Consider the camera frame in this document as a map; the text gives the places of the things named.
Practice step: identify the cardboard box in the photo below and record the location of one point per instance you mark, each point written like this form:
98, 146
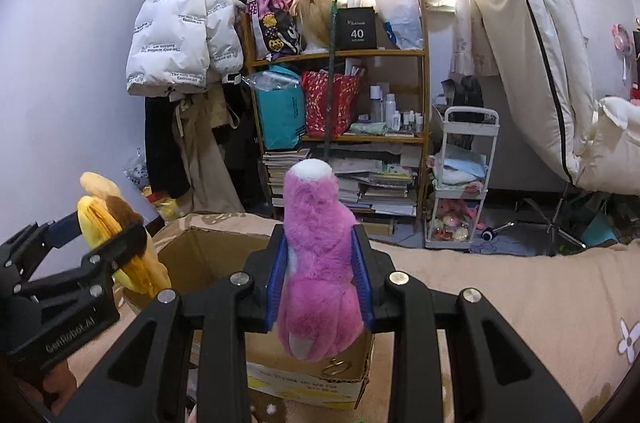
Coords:
210, 253

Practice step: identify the wooden shelf rack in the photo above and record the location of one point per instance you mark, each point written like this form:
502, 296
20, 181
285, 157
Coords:
350, 52

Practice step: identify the green pole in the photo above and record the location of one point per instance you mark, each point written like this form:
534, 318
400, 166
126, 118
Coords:
332, 68

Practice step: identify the magenta furry plush toy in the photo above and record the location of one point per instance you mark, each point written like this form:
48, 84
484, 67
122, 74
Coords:
320, 253

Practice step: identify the red patterned bag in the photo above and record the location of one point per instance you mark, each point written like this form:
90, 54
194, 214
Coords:
327, 108

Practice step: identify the beige hanging garment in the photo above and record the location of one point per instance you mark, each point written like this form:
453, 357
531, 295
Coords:
205, 153

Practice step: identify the pink handheld fan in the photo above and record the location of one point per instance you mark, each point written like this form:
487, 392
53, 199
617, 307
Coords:
621, 38

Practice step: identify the yellow and brown plush toy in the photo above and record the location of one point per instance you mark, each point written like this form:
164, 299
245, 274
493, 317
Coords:
107, 213

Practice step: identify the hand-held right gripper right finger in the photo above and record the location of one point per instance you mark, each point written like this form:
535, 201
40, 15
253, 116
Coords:
362, 283

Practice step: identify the white puffer jacket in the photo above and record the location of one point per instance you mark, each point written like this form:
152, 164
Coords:
175, 33

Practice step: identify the stack of books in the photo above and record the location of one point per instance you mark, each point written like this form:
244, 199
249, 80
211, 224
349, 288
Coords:
380, 188

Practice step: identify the teal shopping bag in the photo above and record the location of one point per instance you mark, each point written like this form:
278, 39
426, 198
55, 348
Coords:
280, 113

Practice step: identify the teal cloth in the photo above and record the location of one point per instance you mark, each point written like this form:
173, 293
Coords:
600, 228

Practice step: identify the group of white cosmetic bottles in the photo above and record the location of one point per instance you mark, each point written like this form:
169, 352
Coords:
377, 103

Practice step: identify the white trolley cart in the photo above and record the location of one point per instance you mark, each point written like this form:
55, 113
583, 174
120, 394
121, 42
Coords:
460, 183

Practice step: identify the blond wig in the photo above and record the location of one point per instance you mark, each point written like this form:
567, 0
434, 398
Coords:
312, 15

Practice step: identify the white patterned plastic bag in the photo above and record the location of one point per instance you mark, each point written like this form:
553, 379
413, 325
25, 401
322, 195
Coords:
136, 170

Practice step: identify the black gift box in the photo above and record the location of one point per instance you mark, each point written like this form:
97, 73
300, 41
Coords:
356, 30

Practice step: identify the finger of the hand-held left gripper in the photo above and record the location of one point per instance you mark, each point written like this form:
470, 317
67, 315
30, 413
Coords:
65, 229
120, 245

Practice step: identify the black hanging garment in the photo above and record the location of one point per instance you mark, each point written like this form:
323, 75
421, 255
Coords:
162, 143
245, 143

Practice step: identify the black backpack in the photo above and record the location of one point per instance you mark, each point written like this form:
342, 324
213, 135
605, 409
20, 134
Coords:
467, 95

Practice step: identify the yellow bag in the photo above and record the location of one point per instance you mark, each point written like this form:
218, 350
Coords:
167, 208

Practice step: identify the beige flower printed blanket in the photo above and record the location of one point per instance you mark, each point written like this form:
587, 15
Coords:
500, 303

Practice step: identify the cream padded chair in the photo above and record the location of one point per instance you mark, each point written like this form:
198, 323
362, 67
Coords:
520, 28

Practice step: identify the printed tote bag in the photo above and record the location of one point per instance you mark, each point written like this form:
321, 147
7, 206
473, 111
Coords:
272, 23

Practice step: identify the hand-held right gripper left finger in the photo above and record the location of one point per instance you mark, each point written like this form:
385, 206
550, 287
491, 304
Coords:
274, 288

